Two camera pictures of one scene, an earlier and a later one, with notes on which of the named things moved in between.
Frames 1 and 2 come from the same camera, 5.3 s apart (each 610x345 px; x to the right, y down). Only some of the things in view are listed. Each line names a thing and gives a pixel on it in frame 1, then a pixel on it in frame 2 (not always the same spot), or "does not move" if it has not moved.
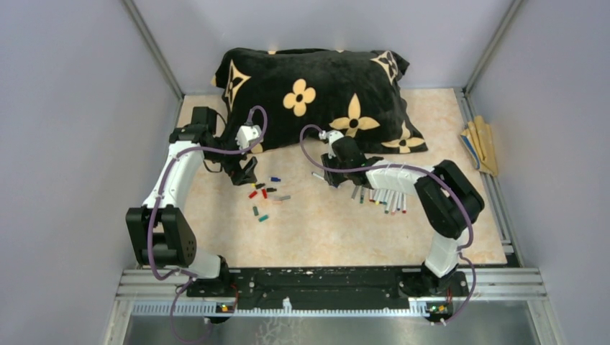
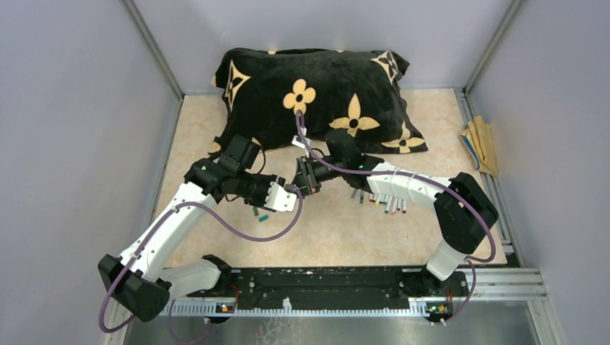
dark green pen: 388,205 does not move
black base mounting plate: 334,285 does not move
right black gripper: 332,179 → 307,185
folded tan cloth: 478,139 does not move
